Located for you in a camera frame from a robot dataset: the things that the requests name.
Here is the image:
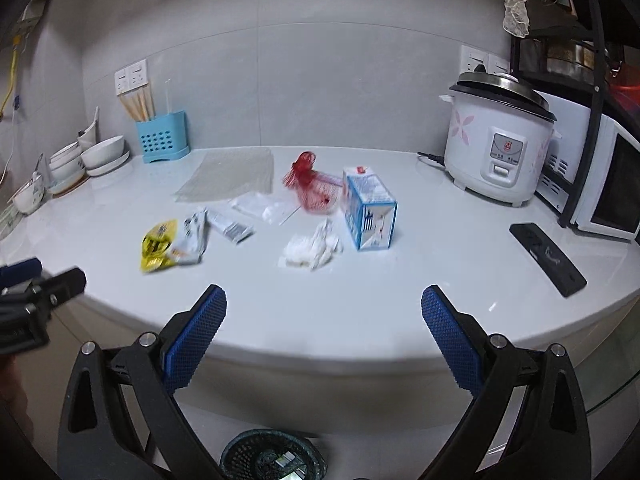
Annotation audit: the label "white snack wrapper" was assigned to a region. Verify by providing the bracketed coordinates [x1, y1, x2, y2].
[165, 209, 207, 266]

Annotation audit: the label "clear bubble wrap sheet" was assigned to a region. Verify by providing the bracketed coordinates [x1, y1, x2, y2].
[175, 148, 274, 203]

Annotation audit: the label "clear small plastic bag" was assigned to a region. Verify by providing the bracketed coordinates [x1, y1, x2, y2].
[230, 191, 299, 226]

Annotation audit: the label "white tissue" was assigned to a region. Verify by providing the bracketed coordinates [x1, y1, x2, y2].
[279, 220, 343, 271]

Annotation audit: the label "red mesh net bag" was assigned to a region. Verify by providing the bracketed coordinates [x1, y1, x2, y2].
[282, 151, 342, 214]

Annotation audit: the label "blue white milk carton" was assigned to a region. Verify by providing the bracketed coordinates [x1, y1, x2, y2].
[342, 166, 397, 252]

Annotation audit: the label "yellow snack packet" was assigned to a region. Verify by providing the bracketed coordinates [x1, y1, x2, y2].
[140, 219, 178, 273]

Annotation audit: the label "dark green mesh trash bin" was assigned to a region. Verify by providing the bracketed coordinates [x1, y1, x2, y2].
[219, 429, 328, 480]

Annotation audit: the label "patterned small bowl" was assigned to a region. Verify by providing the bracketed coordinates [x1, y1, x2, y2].
[10, 171, 46, 216]

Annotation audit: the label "stacked white bowls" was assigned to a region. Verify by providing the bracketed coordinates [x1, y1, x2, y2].
[48, 142, 86, 196]

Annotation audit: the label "white bowl on plate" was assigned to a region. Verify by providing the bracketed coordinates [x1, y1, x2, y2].
[81, 136, 130, 178]

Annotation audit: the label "white ceramic spoon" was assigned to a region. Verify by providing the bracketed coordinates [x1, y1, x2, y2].
[77, 106, 100, 152]

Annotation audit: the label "blue chopstick holder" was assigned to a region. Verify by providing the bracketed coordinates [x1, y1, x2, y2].
[136, 110, 190, 164]

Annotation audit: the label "wooden chopsticks bundle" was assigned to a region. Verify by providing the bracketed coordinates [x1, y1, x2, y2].
[118, 84, 156, 122]

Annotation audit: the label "white microwave oven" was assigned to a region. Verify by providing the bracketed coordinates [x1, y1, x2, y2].
[542, 93, 639, 240]

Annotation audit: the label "white rice cooker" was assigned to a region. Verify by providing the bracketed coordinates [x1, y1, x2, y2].
[440, 68, 556, 207]

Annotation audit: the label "red plastic basin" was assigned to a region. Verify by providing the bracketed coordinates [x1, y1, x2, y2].
[608, 73, 640, 119]

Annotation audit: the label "steel pot on shelf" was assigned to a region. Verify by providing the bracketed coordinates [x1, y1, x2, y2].
[546, 40, 596, 84]

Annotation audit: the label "black metal shelf rack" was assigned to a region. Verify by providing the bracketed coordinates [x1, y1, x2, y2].
[510, 0, 639, 230]

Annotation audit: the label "hanging white cloth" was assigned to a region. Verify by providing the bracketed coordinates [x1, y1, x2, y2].
[502, 0, 529, 39]

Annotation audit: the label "left wall socket panel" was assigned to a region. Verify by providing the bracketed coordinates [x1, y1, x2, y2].
[114, 58, 149, 96]

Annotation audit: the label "wall socket panel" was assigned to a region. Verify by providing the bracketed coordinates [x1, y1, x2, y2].
[459, 44, 510, 74]
[114, 58, 149, 96]

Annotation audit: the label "right wall socket panel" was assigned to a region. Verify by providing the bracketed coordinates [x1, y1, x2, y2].
[459, 44, 510, 74]

